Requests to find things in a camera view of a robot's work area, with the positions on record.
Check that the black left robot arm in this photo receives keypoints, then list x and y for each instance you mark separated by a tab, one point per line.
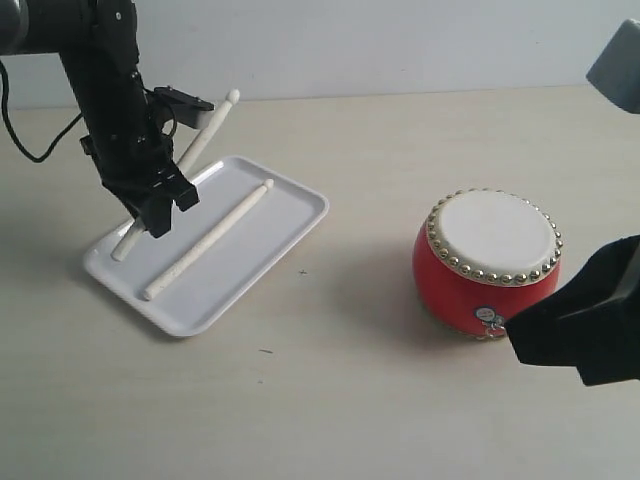
96	42

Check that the wooden drumstick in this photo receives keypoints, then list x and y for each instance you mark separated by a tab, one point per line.
163	280
185	163

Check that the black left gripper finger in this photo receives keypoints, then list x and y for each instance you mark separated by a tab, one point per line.
154	211
177	188

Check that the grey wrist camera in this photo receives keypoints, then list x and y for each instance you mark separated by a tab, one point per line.
615	72
187	110

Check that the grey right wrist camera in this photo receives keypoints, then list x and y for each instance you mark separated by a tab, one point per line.
615	72

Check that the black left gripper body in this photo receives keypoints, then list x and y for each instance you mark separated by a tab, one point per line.
126	142

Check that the white rectangular plastic tray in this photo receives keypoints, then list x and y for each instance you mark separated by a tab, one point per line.
193	302

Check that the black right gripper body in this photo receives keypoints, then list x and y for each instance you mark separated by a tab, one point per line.
591	323

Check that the small red drum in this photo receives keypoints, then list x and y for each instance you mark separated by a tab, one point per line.
483	255

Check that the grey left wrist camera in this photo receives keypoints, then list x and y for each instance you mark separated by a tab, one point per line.
187	110

